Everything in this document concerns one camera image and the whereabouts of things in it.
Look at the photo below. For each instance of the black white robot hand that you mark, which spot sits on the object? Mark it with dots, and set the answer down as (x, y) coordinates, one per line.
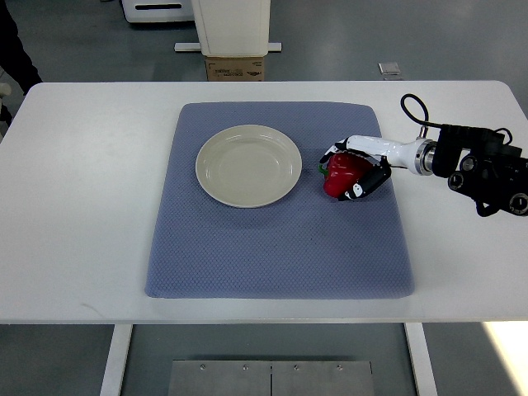
(385, 155)

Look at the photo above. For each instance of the blue textured mat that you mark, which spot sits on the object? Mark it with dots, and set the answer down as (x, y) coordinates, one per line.
(305, 246)

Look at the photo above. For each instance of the cream round plate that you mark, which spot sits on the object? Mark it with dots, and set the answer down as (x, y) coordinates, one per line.
(248, 166)

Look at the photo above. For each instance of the brown cardboard box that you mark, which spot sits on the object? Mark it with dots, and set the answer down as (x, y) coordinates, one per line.
(247, 69)

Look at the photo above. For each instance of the grey metal base plate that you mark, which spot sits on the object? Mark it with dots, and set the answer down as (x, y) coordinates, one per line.
(271, 378)

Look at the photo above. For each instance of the left white table leg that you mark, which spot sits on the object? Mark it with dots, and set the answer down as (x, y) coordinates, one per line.
(116, 360)

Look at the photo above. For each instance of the red bell pepper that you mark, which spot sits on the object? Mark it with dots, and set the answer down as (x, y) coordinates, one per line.
(342, 173)

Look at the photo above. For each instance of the right white table leg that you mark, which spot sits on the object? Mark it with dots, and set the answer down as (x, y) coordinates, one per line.
(420, 359)

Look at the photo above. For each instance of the white table leg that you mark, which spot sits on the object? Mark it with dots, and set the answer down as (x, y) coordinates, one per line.
(116, 360)
(420, 359)

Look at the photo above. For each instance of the white pedestal column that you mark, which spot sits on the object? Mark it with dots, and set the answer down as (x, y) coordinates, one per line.
(231, 29)

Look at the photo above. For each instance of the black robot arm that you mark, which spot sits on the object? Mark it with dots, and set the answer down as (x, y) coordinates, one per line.
(477, 162)

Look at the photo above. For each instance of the small grey floor plate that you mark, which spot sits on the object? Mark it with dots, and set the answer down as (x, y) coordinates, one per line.
(389, 69)

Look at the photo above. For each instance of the white cabinet with slot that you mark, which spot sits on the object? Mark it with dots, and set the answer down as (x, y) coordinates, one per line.
(157, 11)

